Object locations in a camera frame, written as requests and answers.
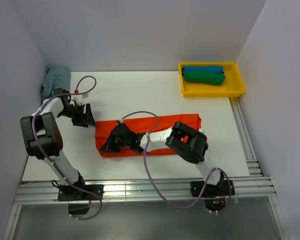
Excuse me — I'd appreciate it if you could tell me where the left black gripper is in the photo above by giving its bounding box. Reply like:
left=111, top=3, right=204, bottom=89
left=59, top=103, right=97, bottom=128

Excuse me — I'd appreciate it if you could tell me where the orange t shirt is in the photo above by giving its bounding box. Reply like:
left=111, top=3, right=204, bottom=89
left=95, top=113, right=202, bottom=158

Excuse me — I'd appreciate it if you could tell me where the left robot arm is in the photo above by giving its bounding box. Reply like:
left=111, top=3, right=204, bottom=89
left=20, top=88, right=96, bottom=200

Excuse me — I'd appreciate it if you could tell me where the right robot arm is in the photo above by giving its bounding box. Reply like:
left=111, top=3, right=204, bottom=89
left=100, top=121, right=225, bottom=195

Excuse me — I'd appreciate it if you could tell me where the grey-blue crumpled t shirt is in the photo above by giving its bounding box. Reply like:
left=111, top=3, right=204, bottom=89
left=40, top=64, right=71, bottom=101

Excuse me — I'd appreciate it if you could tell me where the green rolled t shirt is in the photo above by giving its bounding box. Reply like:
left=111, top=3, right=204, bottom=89
left=183, top=71, right=226, bottom=86

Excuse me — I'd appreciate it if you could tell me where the blue rolled t shirt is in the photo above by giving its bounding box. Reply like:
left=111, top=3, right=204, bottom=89
left=181, top=66, right=224, bottom=74

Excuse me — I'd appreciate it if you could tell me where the yellow plastic tray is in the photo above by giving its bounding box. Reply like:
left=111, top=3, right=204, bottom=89
left=178, top=62, right=246, bottom=98

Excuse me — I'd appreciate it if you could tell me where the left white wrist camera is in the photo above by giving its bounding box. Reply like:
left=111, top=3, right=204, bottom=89
left=73, top=93, right=89, bottom=106

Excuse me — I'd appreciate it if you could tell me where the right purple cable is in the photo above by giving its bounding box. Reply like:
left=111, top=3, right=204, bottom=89
left=117, top=111, right=233, bottom=215

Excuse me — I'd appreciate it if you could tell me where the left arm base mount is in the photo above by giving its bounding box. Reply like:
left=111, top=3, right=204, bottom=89
left=51, top=177, right=104, bottom=216

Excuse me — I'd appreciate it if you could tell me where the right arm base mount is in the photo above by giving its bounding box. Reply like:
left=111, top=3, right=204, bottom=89
left=187, top=180, right=237, bottom=213

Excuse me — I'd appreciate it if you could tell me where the aluminium rail frame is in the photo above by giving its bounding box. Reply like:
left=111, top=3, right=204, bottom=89
left=3, top=97, right=291, bottom=240

